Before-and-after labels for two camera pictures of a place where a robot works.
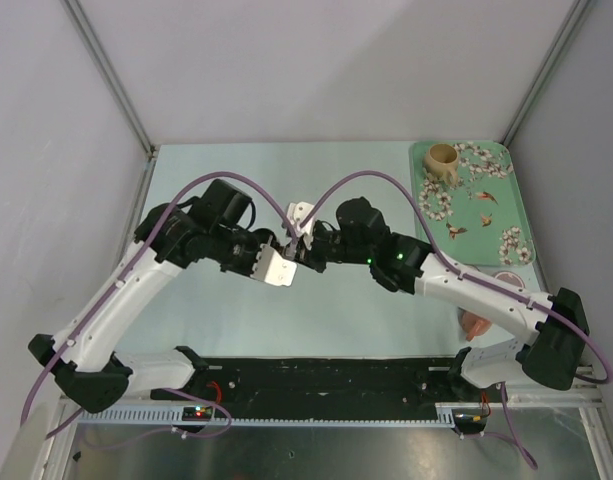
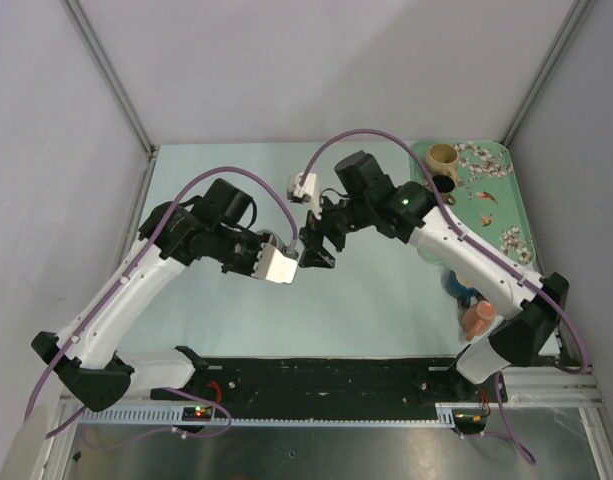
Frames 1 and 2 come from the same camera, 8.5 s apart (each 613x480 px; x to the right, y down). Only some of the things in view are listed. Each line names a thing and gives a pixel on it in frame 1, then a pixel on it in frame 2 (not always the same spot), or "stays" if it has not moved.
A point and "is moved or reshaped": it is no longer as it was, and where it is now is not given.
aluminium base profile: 584,395 stays
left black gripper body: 237,250 stays
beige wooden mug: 441,161 stays
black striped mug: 512,277 is moved or reshaped
